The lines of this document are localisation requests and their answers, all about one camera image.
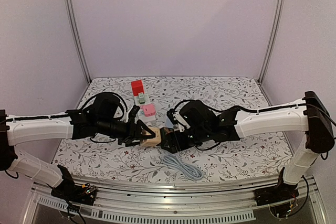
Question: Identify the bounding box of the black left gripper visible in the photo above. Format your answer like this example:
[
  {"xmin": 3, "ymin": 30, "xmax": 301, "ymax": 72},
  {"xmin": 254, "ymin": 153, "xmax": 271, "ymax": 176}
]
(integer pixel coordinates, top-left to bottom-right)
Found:
[{"xmin": 97, "ymin": 117, "xmax": 155, "ymax": 147}]

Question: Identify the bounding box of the beige cube socket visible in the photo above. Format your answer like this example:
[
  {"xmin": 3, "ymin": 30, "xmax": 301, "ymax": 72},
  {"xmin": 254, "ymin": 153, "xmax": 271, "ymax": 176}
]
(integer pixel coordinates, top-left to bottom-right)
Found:
[{"xmin": 140, "ymin": 126, "xmax": 162, "ymax": 147}]

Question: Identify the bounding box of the dark green cube socket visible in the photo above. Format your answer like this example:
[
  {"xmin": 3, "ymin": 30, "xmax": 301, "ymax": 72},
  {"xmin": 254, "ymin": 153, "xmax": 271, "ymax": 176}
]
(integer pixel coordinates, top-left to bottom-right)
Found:
[{"xmin": 160, "ymin": 127, "xmax": 174, "ymax": 137}]

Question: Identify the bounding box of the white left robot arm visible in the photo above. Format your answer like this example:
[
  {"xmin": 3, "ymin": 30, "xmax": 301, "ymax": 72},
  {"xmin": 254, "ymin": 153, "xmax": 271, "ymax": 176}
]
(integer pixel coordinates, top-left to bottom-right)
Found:
[{"xmin": 1, "ymin": 92, "xmax": 156, "ymax": 200}]

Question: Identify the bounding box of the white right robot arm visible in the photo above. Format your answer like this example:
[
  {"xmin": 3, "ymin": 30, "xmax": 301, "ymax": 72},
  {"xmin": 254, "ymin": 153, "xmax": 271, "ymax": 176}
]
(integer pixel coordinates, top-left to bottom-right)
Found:
[{"xmin": 160, "ymin": 91, "xmax": 335, "ymax": 201}]

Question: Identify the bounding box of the pink plug adapter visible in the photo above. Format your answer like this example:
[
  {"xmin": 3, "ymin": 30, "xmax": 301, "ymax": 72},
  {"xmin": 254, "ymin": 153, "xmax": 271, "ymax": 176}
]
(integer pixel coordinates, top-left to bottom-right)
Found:
[{"xmin": 141, "ymin": 104, "xmax": 156, "ymax": 117}]

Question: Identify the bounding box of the green plug adapter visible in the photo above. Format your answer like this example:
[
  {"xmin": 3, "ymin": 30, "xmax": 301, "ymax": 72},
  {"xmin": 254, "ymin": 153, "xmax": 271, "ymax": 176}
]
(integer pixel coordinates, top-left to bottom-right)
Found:
[{"xmin": 138, "ymin": 92, "xmax": 146, "ymax": 104}]

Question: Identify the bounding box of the white power strip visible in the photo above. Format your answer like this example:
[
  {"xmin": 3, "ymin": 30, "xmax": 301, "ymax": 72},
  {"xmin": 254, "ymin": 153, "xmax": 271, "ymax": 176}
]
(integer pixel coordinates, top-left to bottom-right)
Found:
[{"xmin": 134, "ymin": 92, "xmax": 156, "ymax": 126}]

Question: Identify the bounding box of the light blue power strip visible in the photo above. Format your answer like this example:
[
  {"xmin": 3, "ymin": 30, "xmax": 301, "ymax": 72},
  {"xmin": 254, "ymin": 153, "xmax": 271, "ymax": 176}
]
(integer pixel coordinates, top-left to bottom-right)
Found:
[{"xmin": 165, "ymin": 115, "xmax": 174, "ymax": 128}]

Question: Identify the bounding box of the red cube adapter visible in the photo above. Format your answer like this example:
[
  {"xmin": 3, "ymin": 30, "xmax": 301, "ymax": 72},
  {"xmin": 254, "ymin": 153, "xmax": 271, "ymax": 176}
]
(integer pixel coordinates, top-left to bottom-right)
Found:
[{"xmin": 131, "ymin": 80, "xmax": 144, "ymax": 97}]

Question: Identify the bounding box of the floral tablecloth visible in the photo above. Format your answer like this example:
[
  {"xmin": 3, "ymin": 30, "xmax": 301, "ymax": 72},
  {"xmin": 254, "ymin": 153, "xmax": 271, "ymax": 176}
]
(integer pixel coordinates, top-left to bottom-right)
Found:
[{"xmin": 52, "ymin": 77, "xmax": 292, "ymax": 184}]

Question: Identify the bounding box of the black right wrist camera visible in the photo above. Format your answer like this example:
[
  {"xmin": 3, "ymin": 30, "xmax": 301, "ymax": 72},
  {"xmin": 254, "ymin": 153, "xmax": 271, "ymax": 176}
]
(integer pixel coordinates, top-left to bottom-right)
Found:
[{"xmin": 166, "ymin": 109, "xmax": 179, "ymax": 125}]

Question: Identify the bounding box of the light blue coiled cable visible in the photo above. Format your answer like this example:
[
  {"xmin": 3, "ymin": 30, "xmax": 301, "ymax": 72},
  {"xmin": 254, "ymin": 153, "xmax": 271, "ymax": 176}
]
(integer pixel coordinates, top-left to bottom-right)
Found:
[{"xmin": 160, "ymin": 153, "xmax": 204, "ymax": 182}]

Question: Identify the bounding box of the aluminium table edge rail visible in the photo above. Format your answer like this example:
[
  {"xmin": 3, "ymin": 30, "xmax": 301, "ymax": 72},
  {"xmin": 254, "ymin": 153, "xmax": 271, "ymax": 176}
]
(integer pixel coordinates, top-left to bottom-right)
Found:
[{"xmin": 22, "ymin": 176, "xmax": 328, "ymax": 223}]

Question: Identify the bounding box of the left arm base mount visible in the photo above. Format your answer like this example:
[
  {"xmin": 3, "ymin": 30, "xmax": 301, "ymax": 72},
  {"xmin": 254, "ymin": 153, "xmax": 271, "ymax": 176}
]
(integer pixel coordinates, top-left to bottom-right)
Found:
[{"xmin": 51, "ymin": 165, "xmax": 97, "ymax": 206}]

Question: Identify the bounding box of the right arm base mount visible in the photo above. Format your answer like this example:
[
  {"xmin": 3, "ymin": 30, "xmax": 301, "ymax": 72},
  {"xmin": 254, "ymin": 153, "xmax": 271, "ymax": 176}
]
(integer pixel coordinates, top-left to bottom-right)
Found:
[{"xmin": 254, "ymin": 168, "xmax": 299, "ymax": 206}]

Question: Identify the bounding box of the left aluminium frame post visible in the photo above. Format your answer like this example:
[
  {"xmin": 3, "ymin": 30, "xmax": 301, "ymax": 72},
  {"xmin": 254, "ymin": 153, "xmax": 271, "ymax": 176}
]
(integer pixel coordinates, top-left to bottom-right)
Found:
[{"xmin": 64, "ymin": 0, "xmax": 92, "ymax": 84}]

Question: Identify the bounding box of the aluminium frame post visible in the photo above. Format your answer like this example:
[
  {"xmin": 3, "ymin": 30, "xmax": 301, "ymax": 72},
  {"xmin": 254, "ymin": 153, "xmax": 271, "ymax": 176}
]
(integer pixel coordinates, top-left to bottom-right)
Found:
[
  {"xmin": 64, "ymin": 0, "xmax": 92, "ymax": 84},
  {"xmin": 257, "ymin": 0, "xmax": 285, "ymax": 85}
]

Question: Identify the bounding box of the right aluminium frame post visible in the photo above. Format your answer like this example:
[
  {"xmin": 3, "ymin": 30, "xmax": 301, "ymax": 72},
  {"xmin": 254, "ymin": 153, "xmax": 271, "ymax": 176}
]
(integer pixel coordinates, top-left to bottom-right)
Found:
[{"xmin": 257, "ymin": 0, "xmax": 285, "ymax": 85}]

